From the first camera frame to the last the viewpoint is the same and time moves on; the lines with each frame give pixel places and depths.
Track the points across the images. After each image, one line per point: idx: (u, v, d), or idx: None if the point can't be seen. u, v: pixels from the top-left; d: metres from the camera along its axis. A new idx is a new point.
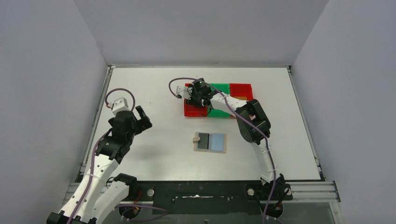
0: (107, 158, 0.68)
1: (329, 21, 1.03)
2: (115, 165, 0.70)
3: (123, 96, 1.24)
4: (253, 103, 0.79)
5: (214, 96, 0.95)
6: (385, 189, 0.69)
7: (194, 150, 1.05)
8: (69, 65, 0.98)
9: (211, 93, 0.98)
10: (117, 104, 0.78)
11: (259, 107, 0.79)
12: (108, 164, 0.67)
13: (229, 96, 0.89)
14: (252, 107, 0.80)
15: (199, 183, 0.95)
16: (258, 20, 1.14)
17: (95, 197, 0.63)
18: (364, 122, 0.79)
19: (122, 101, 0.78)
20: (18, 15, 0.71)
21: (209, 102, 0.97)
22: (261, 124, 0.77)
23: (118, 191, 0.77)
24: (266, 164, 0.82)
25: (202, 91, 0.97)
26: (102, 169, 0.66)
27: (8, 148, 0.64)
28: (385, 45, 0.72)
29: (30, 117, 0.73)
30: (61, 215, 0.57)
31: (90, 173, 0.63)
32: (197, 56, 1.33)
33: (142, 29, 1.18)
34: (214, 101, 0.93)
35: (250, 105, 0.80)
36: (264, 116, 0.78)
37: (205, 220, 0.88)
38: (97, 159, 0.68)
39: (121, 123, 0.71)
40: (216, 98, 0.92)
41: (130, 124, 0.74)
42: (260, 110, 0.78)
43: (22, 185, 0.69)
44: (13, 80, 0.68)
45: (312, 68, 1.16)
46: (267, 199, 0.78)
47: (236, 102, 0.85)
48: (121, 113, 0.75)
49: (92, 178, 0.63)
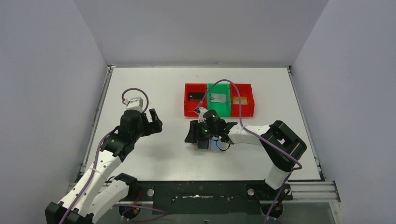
0: (110, 155, 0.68)
1: (329, 21, 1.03)
2: (117, 162, 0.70)
3: (132, 95, 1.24)
4: (279, 126, 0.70)
5: (230, 129, 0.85)
6: (385, 188, 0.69)
7: (194, 150, 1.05)
8: (68, 65, 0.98)
9: (227, 127, 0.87)
10: (133, 102, 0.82)
11: (286, 128, 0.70)
12: (111, 160, 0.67)
13: (247, 125, 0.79)
14: (279, 130, 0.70)
15: (199, 183, 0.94)
16: (257, 20, 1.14)
17: (96, 192, 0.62)
18: (364, 122, 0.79)
19: (138, 100, 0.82)
20: (17, 13, 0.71)
21: (228, 138, 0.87)
22: (294, 150, 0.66)
23: (118, 190, 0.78)
24: (276, 176, 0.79)
25: (218, 127, 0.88)
26: (104, 164, 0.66)
27: (8, 147, 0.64)
28: (384, 45, 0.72)
29: (30, 117, 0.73)
30: (60, 206, 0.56)
31: (93, 167, 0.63)
32: (197, 57, 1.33)
33: (142, 28, 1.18)
34: (232, 134, 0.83)
35: (275, 128, 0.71)
36: (294, 138, 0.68)
37: (205, 220, 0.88)
38: (102, 155, 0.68)
39: (128, 122, 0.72)
40: (234, 131, 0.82)
41: (136, 123, 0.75)
42: (290, 132, 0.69)
43: (22, 184, 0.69)
44: (13, 80, 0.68)
45: (312, 68, 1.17)
46: (268, 213, 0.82)
47: (258, 129, 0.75)
48: (128, 112, 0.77)
49: (94, 172, 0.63)
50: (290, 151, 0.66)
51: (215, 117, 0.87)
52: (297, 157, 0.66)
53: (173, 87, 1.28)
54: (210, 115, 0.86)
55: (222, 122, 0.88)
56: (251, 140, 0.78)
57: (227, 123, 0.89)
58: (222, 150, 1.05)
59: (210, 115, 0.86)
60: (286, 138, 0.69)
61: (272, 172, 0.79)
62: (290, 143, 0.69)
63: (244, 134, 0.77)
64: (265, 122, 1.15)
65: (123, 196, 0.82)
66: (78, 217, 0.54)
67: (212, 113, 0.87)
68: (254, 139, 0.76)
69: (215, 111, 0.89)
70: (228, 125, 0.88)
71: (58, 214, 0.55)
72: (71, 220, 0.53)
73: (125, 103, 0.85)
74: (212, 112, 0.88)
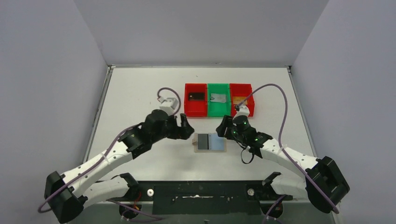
0: (124, 149, 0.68)
1: (329, 21, 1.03)
2: (129, 158, 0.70)
3: (132, 96, 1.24)
4: (328, 164, 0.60)
5: (264, 144, 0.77)
6: (385, 188, 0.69)
7: (194, 151, 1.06)
8: (68, 65, 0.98)
9: (258, 139, 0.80)
10: (167, 101, 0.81)
11: (336, 167, 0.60)
12: (123, 154, 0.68)
13: (287, 148, 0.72)
14: (325, 168, 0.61)
15: (199, 183, 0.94)
16: (258, 20, 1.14)
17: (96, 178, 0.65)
18: (364, 122, 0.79)
19: (172, 101, 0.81)
20: (18, 14, 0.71)
21: (257, 150, 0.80)
22: (335, 191, 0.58)
23: (117, 186, 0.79)
24: (286, 190, 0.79)
25: (247, 136, 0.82)
26: (115, 156, 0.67)
27: (9, 148, 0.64)
28: (384, 45, 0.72)
29: (30, 117, 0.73)
30: (61, 178, 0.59)
31: (104, 154, 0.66)
32: (197, 57, 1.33)
33: (142, 28, 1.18)
34: (264, 150, 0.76)
35: (322, 165, 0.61)
36: (341, 181, 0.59)
37: (205, 220, 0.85)
38: (117, 145, 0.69)
39: (152, 123, 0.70)
40: (268, 148, 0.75)
41: (160, 127, 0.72)
42: (338, 174, 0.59)
43: (22, 184, 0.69)
44: (13, 80, 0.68)
45: (312, 68, 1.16)
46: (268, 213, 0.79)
47: (301, 159, 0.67)
48: (156, 111, 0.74)
49: (103, 159, 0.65)
50: (330, 193, 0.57)
51: (246, 124, 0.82)
52: (337, 201, 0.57)
53: (173, 87, 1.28)
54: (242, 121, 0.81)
55: (253, 131, 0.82)
56: (289, 165, 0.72)
57: (258, 134, 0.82)
58: (243, 163, 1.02)
59: (242, 122, 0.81)
60: (331, 178, 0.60)
61: (286, 187, 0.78)
62: (333, 183, 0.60)
63: (283, 157, 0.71)
64: (265, 122, 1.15)
65: (122, 194, 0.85)
66: (70, 197, 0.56)
67: (243, 120, 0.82)
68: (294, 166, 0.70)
69: (246, 118, 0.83)
70: (259, 136, 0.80)
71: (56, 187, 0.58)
72: (64, 197, 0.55)
73: (159, 101, 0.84)
74: (243, 119, 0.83)
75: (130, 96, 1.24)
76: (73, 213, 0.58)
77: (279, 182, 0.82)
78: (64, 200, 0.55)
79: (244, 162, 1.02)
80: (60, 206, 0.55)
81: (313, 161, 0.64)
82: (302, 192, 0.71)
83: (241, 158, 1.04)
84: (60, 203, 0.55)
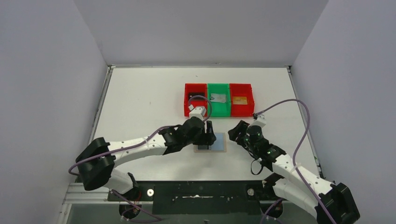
0: (163, 142, 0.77)
1: (329, 21, 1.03)
2: (161, 151, 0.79)
3: (132, 96, 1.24)
4: (342, 191, 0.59)
5: (277, 159, 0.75)
6: (385, 188, 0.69)
7: (194, 151, 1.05)
8: (68, 65, 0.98)
9: (271, 152, 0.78)
10: (196, 110, 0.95)
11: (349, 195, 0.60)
12: (160, 145, 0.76)
13: (302, 168, 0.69)
14: (338, 194, 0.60)
15: (199, 183, 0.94)
16: (257, 20, 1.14)
17: (132, 157, 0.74)
18: (364, 122, 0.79)
19: (201, 109, 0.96)
20: (18, 14, 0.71)
21: (269, 163, 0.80)
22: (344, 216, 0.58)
23: (124, 181, 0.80)
24: (290, 198, 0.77)
25: (259, 149, 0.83)
26: (154, 144, 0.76)
27: (9, 148, 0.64)
28: (384, 45, 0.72)
29: (29, 117, 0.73)
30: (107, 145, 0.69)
31: (147, 139, 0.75)
32: (197, 57, 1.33)
33: (142, 29, 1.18)
34: (275, 165, 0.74)
35: (336, 191, 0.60)
36: (352, 208, 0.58)
37: (205, 220, 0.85)
38: (157, 136, 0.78)
39: (190, 128, 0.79)
40: (281, 164, 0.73)
41: (195, 132, 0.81)
42: (350, 201, 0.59)
43: (22, 184, 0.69)
44: (13, 80, 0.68)
45: (312, 68, 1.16)
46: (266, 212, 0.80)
47: (315, 181, 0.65)
48: (195, 118, 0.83)
49: (144, 143, 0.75)
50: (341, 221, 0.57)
51: (259, 136, 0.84)
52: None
53: (172, 87, 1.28)
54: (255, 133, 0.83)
55: (265, 143, 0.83)
56: (299, 185, 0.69)
57: (272, 146, 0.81)
58: (252, 173, 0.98)
59: (255, 133, 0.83)
60: (343, 205, 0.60)
61: (291, 195, 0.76)
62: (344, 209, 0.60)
63: (295, 176, 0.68)
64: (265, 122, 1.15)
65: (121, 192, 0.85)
66: (109, 163, 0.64)
67: (257, 131, 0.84)
68: (304, 187, 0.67)
69: (260, 129, 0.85)
70: (272, 150, 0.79)
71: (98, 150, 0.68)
72: (105, 161, 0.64)
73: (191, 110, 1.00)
74: (258, 130, 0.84)
75: (130, 96, 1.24)
76: (99, 179, 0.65)
77: (282, 188, 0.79)
78: (103, 164, 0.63)
79: (253, 171, 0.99)
80: (97, 168, 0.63)
81: (327, 186, 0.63)
82: (309, 209, 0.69)
83: (249, 168, 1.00)
84: (100, 166, 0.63)
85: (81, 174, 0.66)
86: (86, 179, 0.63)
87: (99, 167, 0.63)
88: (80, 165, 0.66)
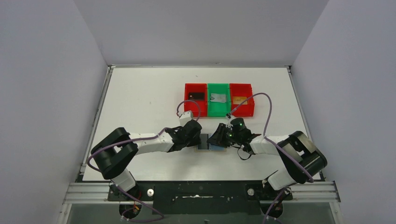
0: (171, 139, 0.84)
1: (329, 21, 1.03)
2: (167, 148, 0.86)
3: (131, 95, 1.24)
4: (299, 136, 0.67)
5: (252, 139, 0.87)
6: (385, 188, 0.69)
7: (195, 151, 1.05)
8: (68, 65, 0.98)
9: (251, 138, 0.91)
10: (185, 114, 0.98)
11: (306, 140, 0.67)
12: (169, 141, 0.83)
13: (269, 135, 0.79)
14: (297, 140, 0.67)
15: (199, 183, 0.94)
16: (257, 21, 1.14)
17: (144, 147, 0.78)
18: (364, 122, 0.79)
19: (189, 112, 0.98)
20: (17, 15, 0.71)
21: (251, 148, 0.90)
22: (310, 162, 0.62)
23: (129, 177, 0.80)
24: (281, 181, 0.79)
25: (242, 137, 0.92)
26: (164, 139, 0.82)
27: (8, 149, 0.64)
28: (384, 46, 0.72)
29: (30, 118, 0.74)
30: (126, 135, 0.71)
31: (159, 133, 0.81)
32: (198, 57, 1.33)
33: (143, 29, 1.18)
34: (253, 143, 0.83)
35: (293, 138, 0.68)
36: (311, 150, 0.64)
37: (205, 220, 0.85)
38: (165, 134, 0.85)
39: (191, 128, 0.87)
40: (256, 140, 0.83)
41: (195, 132, 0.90)
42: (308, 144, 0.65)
43: (22, 185, 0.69)
44: (13, 81, 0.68)
45: (312, 68, 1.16)
46: (267, 212, 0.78)
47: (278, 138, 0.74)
48: (193, 121, 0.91)
49: (157, 137, 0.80)
50: (306, 164, 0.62)
51: (242, 125, 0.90)
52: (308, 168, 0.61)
53: (172, 87, 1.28)
54: (237, 123, 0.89)
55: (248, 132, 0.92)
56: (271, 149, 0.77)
57: (251, 134, 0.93)
58: (243, 160, 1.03)
59: (237, 123, 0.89)
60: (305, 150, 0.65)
61: (279, 176, 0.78)
62: (308, 155, 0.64)
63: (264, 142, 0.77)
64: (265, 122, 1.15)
65: (124, 189, 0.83)
66: (132, 150, 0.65)
67: (239, 122, 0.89)
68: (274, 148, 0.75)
69: (242, 119, 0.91)
70: (251, 136, 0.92)
71: (117, 139, 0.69)
72: (129, 149, 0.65)
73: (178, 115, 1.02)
74: (239, 121, 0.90)
75: (130, 95, 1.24)
76: (118, 168, 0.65)
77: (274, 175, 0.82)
78: (129, 152, 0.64)
79: (243, 157, 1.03)
80: (121, 154, 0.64)
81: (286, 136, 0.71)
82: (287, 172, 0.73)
83: (238, 155, 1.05)
84: (123, 154, 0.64)
85: (99, 163, 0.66)
86: (106, 166, 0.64)
87: (123, 153, 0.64)
88: (97, 154, 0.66)
